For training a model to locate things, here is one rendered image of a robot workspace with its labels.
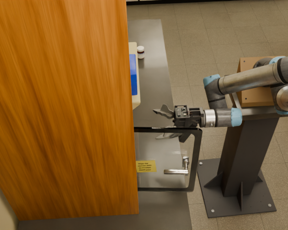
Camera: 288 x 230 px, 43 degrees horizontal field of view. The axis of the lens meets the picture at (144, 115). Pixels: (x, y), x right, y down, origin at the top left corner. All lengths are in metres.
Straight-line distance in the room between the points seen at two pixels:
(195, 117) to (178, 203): 0.38
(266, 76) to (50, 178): 0.87
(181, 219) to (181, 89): 2.01
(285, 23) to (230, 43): 0.76
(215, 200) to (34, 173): 1.63
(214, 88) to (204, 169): 1.33
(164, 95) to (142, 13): 2.55
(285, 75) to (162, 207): 0.71
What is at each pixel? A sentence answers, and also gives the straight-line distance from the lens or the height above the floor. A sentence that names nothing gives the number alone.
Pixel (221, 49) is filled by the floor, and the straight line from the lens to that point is 3.91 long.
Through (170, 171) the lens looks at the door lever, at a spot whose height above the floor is 1.21.
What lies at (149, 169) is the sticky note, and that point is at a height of 1.15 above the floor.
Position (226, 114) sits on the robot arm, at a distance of 1.48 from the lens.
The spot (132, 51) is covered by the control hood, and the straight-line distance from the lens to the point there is 1.33.
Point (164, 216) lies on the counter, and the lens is 1.55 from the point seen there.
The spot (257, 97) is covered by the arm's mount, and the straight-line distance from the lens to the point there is 1.97.
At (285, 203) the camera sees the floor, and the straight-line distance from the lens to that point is 2.81.
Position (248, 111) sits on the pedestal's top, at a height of 0.94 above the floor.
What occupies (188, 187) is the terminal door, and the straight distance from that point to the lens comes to 1.52.
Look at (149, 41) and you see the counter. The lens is 2.36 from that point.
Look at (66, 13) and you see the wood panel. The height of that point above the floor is 1.88.
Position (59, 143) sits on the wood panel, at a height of 1.43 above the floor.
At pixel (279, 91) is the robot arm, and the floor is 1.17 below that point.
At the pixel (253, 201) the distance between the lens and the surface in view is 2.74.
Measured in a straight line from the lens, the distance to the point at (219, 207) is 2.66.
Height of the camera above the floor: 2.32
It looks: 47 degrees down
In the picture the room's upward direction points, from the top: 2 degrees counter-clockwise
